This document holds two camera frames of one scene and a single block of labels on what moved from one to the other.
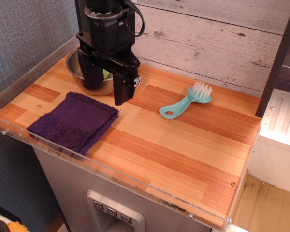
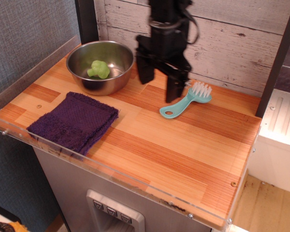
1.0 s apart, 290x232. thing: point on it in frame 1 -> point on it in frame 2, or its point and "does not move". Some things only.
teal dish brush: (199, 92) does not move
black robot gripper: (112, 37) -> (166, 46)
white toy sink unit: (275, 156) does not move
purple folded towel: (78, 123) does not move
